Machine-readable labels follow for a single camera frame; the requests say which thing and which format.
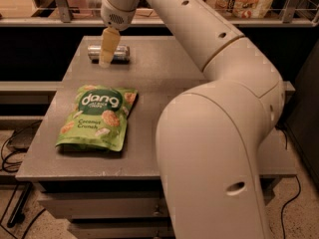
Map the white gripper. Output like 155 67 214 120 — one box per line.
99 0 140 68

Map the silver blue redbull can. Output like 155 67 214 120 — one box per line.
87 45 130 64

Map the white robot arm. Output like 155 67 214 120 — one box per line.
101 0 285 239

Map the green dang chips bag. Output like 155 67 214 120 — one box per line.
56 85 138 151

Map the grey drawer cabinet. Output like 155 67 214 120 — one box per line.
18 37 281 239

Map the grey metal shelf rail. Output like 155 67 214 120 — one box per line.
0 0 319 28

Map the black floor cables left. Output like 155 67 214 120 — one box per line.
0 120 46 239

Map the black floor cable right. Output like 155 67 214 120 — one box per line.
279 129 302 239

